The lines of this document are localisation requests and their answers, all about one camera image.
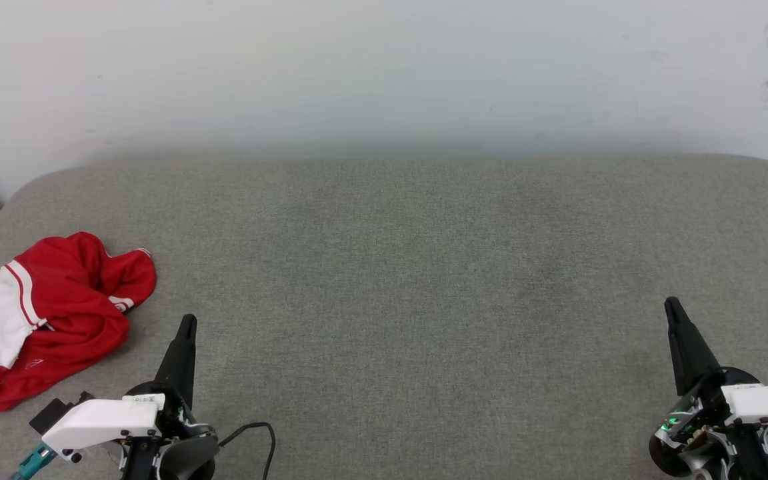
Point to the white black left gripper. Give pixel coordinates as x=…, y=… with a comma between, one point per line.
x=100, y=421

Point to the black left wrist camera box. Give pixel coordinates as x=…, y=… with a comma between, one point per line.
x=50, y=414

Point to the red and white shirt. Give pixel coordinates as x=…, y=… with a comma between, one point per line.
x=70, y=293

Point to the grey fabric sofa seat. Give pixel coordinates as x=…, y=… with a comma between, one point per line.
x=410, y=280

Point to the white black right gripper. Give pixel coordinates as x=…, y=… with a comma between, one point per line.
x=767, y=403

